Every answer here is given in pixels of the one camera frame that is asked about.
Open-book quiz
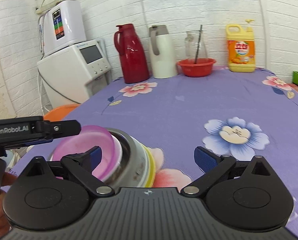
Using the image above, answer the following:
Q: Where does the white water purifier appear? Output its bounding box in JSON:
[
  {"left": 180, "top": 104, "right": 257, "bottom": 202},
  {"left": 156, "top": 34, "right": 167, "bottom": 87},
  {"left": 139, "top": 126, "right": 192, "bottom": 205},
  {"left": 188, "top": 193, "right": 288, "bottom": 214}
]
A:
[{"left": 37, "top": 0, "right": 87, "bottom": 56}]

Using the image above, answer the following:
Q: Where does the translucent purple plastic bowl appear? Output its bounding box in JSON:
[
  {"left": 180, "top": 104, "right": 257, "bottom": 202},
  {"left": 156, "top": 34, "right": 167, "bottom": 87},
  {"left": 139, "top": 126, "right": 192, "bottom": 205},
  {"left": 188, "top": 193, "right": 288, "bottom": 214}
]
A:
[{"left": 51, "top": 125, "right": 114, "bottom": 181}]

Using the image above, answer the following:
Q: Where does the purple floral tablecloth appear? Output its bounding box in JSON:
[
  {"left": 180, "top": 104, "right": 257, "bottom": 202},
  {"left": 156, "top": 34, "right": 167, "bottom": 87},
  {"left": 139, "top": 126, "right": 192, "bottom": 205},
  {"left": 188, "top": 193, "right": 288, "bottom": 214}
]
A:
[{"left": 53, "top": 69, "right": 298, "bottom": 239}]

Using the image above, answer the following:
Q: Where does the clear glass pitcher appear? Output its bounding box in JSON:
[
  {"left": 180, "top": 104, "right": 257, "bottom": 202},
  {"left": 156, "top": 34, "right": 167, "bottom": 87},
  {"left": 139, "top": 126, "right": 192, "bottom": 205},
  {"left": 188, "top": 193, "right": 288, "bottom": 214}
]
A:
[{"left": 185, "top": 30, "right": 208, "bottom": 59}]

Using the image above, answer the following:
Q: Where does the white thermos jug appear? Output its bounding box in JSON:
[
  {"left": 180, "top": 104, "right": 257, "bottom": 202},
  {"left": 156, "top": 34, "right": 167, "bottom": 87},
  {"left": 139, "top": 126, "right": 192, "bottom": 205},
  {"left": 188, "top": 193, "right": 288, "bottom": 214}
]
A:
[{"left": 149, "top": 25, "right": 178, "bottom": 79}]

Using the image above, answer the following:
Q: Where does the yellow rimmed white bowl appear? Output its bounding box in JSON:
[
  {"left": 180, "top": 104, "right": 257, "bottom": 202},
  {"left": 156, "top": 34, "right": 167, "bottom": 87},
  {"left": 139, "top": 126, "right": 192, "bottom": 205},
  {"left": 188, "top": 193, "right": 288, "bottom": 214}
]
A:
[{"left": 142, "top": 144, "right": 156, "bottom": 187}]

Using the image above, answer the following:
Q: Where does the yellow detergent bottle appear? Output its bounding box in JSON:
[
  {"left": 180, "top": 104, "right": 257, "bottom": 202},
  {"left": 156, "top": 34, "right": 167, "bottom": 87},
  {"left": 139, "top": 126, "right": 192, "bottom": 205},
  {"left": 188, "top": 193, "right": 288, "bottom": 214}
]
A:
[{"left": 225, "top": 19, "right": 255, "bottom": 73}]

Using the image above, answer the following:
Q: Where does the red plastic basin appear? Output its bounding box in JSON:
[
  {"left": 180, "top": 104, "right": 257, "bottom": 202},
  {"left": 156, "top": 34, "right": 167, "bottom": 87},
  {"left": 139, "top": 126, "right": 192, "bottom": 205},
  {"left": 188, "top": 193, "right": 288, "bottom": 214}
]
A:
[{"left": 177, "top": 58, "right": 216, "bottom": 77}]

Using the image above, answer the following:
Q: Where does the orange plastic stool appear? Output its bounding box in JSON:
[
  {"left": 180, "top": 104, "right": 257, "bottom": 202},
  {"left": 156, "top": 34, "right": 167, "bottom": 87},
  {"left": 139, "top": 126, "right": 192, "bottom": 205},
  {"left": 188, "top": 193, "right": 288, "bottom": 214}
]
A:
[{"left": 43, "top": 104, "right": 79, "bottom": 122}]

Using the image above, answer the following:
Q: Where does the black stirring stick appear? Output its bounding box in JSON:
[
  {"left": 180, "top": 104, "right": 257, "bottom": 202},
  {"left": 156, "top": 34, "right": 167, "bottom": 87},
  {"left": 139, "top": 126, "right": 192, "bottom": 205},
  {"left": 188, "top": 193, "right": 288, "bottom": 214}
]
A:
[{"left": 194, "top": 24, "right": 202, "bottom": 64}]

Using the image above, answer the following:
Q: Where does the white water dispenser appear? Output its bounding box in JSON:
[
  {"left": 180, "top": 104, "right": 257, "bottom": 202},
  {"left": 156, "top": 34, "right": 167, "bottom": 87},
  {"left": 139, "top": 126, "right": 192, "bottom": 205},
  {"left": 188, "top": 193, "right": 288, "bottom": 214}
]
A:
[{"left": 37, "top": 38, "right": 112, "bottom": 108}]

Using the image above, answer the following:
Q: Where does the stainless steel bowl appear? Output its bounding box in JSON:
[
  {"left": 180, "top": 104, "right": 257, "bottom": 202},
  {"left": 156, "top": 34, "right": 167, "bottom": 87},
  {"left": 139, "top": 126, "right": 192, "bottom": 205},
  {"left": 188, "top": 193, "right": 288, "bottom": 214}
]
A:
[{"left": 104, "top": 128, "right": 149, "bottom": 191}]

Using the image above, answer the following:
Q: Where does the person's left hand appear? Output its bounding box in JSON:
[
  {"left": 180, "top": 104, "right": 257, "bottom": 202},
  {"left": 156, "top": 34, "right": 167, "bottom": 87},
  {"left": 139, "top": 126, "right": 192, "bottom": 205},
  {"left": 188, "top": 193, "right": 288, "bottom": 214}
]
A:
[{"left": 0, "top": 172, "right": 17, "bottom": 238}]

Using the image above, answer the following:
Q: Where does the red thermos jug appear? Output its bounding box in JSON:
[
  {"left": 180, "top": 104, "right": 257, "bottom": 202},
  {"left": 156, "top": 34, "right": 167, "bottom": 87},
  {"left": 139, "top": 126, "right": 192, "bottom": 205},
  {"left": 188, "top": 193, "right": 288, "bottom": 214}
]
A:
[{"left": 114, "top": 23, "right": 149, "bottom": 84}]

